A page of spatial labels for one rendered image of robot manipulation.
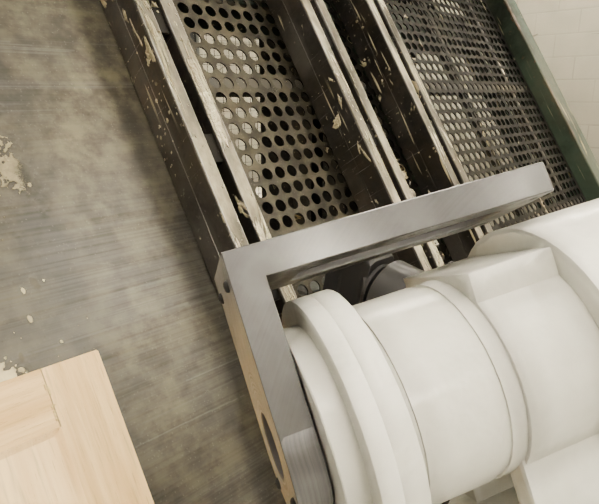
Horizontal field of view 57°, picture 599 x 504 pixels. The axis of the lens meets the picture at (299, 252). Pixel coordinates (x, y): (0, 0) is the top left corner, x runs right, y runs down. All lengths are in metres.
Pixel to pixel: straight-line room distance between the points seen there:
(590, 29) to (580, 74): 0.38
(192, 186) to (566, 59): 5.35
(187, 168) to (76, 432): 0.32
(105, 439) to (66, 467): 0.04
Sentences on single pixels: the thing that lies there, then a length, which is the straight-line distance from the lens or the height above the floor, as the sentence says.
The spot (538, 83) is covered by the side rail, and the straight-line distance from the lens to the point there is 1.82.
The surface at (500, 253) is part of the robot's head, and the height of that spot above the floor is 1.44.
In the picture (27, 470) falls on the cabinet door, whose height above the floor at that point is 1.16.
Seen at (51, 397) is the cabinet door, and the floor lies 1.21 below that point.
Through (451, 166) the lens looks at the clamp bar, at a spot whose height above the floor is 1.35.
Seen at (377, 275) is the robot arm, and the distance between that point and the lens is 0.68.
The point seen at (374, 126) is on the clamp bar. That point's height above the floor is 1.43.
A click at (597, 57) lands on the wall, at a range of 5.79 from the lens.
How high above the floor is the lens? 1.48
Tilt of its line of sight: 16 degrees down
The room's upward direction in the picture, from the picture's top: straight up
